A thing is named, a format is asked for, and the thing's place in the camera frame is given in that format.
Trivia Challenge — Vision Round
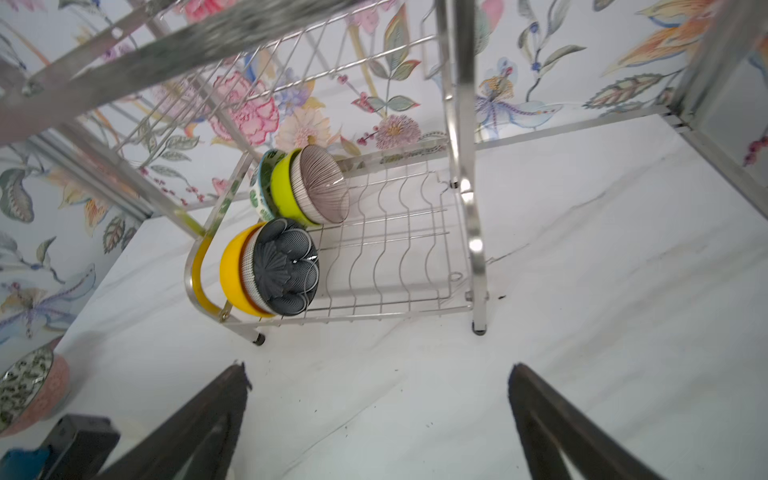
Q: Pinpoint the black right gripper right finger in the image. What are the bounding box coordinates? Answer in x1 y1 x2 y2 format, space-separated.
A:
508 363 660 479

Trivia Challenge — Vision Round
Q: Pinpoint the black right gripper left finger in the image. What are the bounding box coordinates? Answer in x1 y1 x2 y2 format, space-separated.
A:
97 363 252 479

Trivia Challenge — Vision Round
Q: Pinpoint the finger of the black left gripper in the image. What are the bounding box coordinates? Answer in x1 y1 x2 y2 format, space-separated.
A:
39 414 120 480

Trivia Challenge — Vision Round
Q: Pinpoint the black white patterned bowl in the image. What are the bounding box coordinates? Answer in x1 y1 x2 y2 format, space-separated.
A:
1 344 70 438

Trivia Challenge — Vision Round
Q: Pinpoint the yellow plastic bowl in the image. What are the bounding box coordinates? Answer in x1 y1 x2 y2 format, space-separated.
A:
219 222 274 318

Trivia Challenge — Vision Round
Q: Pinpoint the dark blue floral bowl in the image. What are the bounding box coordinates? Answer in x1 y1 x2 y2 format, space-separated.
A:
239 218 320 317

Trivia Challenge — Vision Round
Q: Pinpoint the green leaf pattern bowl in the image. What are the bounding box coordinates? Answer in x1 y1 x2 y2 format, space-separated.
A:
249 149 286 222

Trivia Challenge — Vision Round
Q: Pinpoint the lime green plastic bowl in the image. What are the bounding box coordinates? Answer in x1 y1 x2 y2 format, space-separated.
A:
271 149 317 227

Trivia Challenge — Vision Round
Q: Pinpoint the pink striped bowl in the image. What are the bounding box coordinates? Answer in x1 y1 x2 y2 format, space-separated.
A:
291 145 350 225

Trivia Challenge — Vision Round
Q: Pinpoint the silver wire dish rack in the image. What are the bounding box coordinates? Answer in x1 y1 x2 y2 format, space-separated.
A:
0 0 499 347

